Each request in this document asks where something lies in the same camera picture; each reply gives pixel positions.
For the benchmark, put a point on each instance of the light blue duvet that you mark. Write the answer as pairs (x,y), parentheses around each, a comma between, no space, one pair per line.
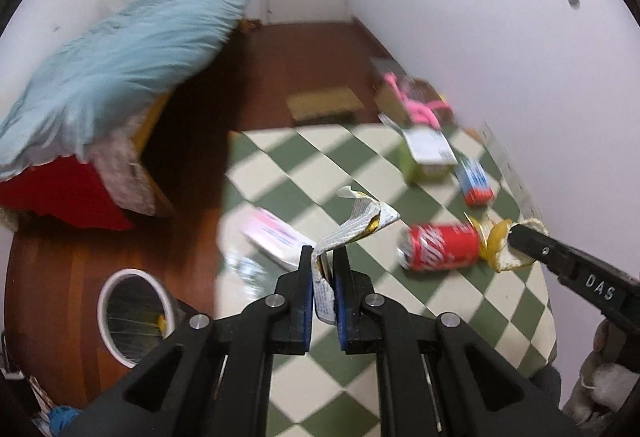
(93,85)

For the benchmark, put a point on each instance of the green white checkered tablecloth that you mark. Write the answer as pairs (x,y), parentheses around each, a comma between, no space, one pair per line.
(294,173)

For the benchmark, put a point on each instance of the small blue red box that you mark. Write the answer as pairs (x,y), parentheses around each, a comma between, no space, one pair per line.
(473,182)

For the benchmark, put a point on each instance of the grey patterned mattress cover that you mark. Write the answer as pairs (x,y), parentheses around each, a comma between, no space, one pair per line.
(117,161)

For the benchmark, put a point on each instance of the paper wrapper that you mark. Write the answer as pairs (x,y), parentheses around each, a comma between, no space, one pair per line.
(368,216)

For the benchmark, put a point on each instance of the blue clothing pile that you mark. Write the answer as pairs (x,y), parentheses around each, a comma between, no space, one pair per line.
(60,417)

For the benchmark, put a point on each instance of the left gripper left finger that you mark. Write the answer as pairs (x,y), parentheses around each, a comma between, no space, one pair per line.
(210,377)

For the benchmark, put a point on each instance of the red bed sheet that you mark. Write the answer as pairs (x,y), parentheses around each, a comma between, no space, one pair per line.
(68,190)

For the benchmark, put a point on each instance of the white pink tissue packet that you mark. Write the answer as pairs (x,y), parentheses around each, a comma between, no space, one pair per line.
(276,239)

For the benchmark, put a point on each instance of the red cola can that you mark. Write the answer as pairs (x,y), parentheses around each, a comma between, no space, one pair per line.
(437,247)

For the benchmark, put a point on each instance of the pink plush toy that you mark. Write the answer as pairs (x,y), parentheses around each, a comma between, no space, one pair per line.
(415,102)

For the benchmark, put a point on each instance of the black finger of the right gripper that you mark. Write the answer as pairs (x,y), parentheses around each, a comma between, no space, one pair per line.
(614,292)

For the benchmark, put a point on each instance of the flat cardboard box on floor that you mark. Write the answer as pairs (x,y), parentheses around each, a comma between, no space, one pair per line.
(330,104)

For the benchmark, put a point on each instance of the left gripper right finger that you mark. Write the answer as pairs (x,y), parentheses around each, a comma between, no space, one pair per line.
(437,377)

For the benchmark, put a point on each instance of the white round trash bin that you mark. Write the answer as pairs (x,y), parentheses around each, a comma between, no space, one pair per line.
(135,313)

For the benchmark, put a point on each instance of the green white carton box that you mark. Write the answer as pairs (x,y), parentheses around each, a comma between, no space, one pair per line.
(425,154)

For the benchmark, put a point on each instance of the brown cardboard box with items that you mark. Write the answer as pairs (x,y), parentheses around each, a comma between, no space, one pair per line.
(410,99)

